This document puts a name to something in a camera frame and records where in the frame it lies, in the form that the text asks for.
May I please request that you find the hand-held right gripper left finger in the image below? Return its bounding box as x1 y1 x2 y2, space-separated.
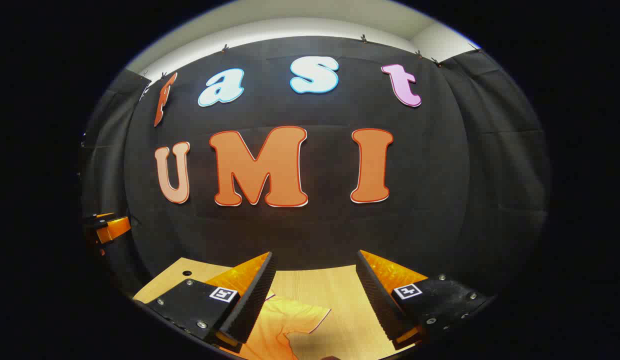
133 251 279 349

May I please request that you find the orange T-shirt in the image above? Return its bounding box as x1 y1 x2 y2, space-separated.
217 290 332 360

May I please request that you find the black backdrop cloth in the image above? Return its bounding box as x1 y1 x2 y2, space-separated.
80 36 552 301

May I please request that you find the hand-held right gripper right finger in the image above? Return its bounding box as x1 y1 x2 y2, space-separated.
356 249 496 351

